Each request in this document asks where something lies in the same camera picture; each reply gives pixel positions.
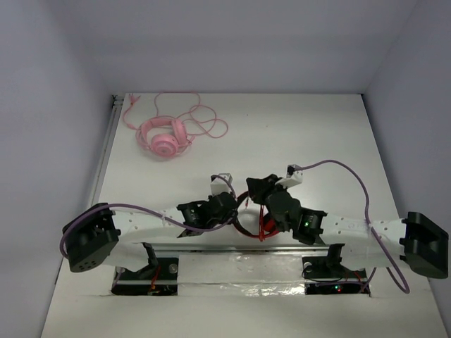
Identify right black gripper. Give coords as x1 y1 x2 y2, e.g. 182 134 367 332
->
248 173 290 206

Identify red black headphones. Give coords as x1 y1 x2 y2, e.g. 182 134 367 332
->
233 192 279 242

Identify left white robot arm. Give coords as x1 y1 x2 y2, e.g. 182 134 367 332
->
60 192 237 277

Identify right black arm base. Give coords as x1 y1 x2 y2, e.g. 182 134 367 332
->
302 244 370 295

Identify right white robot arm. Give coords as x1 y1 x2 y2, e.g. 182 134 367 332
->
246 175 449 279

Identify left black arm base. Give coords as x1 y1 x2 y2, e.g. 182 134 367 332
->
111 244 179 296

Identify pink headphones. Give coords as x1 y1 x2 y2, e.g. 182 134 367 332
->
135 117 194 158

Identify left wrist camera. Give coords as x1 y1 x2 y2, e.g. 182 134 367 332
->
210 173 235 196

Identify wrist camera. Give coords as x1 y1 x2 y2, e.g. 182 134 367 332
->
210 173 235 196
276 164 303 189

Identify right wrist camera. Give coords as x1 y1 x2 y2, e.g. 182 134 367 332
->
276 164 303 189

